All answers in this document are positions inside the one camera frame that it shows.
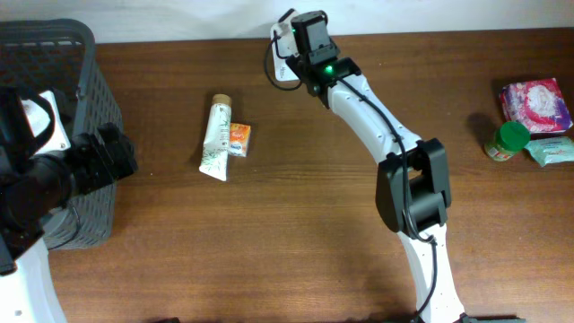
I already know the green lid jar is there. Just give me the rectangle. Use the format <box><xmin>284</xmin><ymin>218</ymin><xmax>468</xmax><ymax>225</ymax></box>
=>
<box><xmin>484</xmin><ymin>121</ymin><xmax>531</xmax><ymax>162</ymax></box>

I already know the dark grey plastic basket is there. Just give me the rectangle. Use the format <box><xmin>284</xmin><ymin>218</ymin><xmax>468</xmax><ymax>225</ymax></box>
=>
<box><xmin>1</xmin><ymin>19</ymin><xmax>123</xmax><ymax>249</ymax></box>

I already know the white bamboo print tube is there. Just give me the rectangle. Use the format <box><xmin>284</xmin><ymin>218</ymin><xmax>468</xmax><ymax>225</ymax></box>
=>
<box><xmin>199</xmin><ymin>94</ymin><xmax>231</xmax><ymax>181</ymax></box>

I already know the orange tissue packet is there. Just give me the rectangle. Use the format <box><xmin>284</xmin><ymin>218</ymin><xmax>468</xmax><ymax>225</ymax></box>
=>
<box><xmin>228</xmin><ymin>123</ymin><xmax>251</xmax><ymax>157</ymax></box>

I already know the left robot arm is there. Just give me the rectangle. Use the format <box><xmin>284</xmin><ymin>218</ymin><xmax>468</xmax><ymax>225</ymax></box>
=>
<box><xmin>1</xmin><ymin>87</ymin><xmax>138</xmax><ymax>322</ymax></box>

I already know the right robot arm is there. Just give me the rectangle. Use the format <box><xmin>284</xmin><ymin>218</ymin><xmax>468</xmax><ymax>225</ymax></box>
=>
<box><xmin>286</xmin><ymin>11</ymin><xmax>465</xmax><ymax>322</ymax></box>

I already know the red purple snack bag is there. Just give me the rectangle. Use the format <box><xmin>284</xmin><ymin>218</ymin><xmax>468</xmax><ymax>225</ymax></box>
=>
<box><xmin>499</xmin><ymin>78</ymin><xmax>573</xmax><ymax>134</ymax></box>

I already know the mint toilet tissue pack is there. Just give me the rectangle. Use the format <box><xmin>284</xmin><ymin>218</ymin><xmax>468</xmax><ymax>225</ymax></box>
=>
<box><xmin>526</xmin><ymin>136</ymin><xmax>574</xmax><ymax>167</ymax></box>

